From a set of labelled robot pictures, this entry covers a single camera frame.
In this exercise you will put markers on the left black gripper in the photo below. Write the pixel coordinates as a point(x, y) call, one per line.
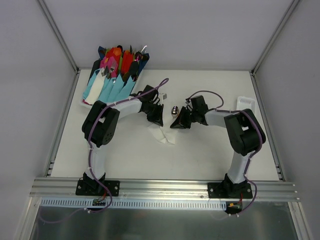
point(152, 110)

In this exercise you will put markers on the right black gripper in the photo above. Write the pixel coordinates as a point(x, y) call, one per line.
point(189, 116)

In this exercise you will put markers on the silver spoon teal handle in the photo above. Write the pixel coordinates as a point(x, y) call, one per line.
point(174, 111)

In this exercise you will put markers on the white paper napkin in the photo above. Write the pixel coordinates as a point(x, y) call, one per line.
point(164, 135)

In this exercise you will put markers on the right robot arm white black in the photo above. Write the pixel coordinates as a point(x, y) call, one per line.
point(246, 138)

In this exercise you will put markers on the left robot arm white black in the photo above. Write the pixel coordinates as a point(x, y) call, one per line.
point(99, 129)

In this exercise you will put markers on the white tray of rolled napkins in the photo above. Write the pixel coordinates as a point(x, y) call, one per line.
point(122, 69)

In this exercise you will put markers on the white perforated utensil tray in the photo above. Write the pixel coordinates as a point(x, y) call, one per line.
point(246, 103)

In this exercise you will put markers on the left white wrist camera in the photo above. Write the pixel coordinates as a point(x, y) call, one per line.
point(163, 96)

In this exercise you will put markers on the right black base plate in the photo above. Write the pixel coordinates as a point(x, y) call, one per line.
point(223, 190)

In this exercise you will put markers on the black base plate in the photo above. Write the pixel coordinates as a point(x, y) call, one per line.
point(223, 190)
point(84, 189)

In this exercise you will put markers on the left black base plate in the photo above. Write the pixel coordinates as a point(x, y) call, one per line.
point(84, 189)

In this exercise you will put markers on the white slotted cable duct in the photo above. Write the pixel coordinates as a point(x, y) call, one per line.
point(215, 205)

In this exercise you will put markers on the aluminium mounting rail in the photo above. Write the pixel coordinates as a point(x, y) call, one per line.
point(152, 189)

